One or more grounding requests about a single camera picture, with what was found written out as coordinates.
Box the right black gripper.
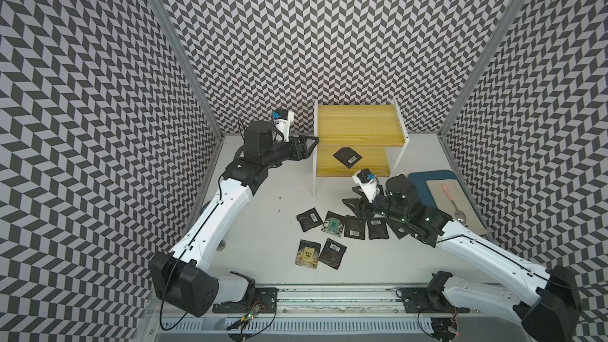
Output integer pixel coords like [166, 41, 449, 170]
[341, 184, 407, 223]

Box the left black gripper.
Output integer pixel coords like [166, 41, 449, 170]
[262, 134, 319, 168]

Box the green floral tea bag top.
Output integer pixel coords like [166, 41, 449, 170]
[321, 212, 346, 238]

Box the green floral tea bag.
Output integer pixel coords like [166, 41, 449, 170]
[321, 212, 346, 238]
[318, 238, 347, 270]

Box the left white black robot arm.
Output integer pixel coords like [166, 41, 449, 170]
[149, 120, 319, 317]

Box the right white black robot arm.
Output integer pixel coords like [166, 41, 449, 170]
[344, 169, 583, 341]

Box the teal tray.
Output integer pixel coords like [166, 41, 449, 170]
[407, 169, 457, 207]

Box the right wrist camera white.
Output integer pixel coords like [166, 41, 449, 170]
[352, 169, 380, 204]

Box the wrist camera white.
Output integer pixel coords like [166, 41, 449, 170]
[352, 169, 380, 204]
[272, 108, 295, 143]

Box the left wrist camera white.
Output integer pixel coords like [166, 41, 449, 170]
[272, 108, 295, 143]

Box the pink handled metal spoon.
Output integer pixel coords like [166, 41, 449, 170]
[441, 184, 466, 225]

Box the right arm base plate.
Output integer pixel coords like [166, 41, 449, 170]
[397, 287, 470, 314]

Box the aluminium front rail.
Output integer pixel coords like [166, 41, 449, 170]
[142, 282, 542, 319]

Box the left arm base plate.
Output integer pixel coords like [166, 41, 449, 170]
[212, 288, 279, 315]

